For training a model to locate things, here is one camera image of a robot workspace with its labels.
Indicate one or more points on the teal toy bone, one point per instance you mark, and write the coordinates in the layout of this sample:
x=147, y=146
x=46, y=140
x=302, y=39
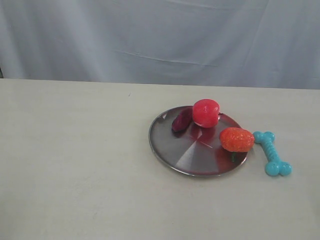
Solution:
x=275, y=165

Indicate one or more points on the red toy apple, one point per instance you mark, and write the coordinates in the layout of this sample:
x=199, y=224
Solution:
x=205, y=113

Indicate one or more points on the round metal plate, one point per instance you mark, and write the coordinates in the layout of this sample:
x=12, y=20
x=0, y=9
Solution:
x=194, y=151

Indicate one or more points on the orange toy strawberry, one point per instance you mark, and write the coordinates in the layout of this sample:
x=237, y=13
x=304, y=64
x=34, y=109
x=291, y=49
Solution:
x=237, y=140

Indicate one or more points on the dark purple toy sausage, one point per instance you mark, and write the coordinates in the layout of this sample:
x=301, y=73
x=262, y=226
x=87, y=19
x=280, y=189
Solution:
x=182, y=121

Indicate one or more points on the white backdrop cloth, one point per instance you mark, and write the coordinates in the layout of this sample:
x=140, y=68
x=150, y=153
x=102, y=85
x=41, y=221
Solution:
x=239, y=43

